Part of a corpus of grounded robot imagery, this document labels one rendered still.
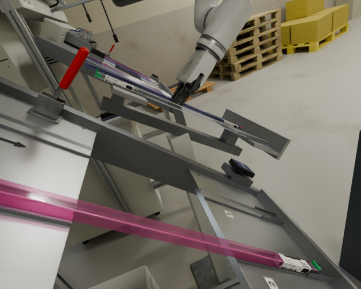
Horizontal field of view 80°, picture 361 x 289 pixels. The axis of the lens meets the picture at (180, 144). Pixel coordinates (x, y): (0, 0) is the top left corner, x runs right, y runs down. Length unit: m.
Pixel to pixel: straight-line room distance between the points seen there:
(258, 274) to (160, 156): 0.23
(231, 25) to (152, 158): 0.40
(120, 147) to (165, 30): 3.94
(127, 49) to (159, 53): 0.59
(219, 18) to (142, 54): 3.48
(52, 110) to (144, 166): 0.17
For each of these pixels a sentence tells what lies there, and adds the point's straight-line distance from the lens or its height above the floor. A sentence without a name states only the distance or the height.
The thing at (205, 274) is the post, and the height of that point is 0.01.
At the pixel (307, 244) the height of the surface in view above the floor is 0.73.
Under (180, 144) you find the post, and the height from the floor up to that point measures 0.79.
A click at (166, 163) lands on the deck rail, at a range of 0.40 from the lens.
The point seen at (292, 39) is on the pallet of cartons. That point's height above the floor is 0.26.
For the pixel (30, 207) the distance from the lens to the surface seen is 0.20.
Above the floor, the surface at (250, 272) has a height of 0.85.
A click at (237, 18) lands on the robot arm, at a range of 0.64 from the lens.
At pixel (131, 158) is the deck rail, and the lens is 0.39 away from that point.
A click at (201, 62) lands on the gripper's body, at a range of 0.59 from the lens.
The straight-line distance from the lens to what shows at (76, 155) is 0.28.
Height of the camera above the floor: 1.10
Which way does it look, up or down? 29 degrees down
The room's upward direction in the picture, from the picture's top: 18 degrees counter-clockwise
